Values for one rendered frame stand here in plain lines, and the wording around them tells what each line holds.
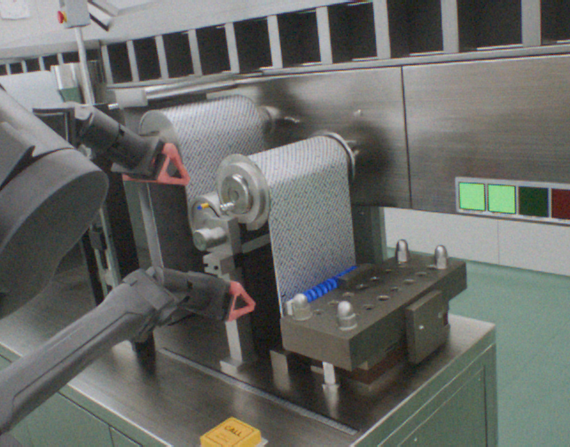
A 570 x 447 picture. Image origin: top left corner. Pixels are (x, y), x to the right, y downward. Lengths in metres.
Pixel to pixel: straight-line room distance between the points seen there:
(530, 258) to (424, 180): 2.68
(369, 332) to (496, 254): 2.98
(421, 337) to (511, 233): 2.78
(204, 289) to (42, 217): 0.74
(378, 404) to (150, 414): 0.41
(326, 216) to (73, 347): 0.65
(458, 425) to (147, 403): 0.61
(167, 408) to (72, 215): 0.90
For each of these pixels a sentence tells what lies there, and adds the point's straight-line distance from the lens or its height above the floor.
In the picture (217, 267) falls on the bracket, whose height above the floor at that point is 1.12.
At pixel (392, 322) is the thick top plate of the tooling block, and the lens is 1.14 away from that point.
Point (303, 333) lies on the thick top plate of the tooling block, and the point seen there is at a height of 1.02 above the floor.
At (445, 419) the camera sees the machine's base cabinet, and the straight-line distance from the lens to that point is 1.28.
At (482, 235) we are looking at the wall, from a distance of 4.03.
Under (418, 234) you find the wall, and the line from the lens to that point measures 4.27.
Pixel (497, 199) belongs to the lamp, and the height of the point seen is 1.18.
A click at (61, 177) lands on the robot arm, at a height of 1.46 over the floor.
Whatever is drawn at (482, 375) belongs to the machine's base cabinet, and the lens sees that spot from 1.38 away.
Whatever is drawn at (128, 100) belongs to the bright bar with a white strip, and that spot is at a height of 1.44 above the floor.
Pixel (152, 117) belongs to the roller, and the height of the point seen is 1.39.
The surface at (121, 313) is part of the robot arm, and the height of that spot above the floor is 1.19.
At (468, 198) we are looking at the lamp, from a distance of 1.25.
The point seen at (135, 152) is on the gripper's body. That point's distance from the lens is 1.01.
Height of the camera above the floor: 1.51
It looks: 16 degrees down
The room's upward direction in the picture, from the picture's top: 7 degrees counter-clockwise
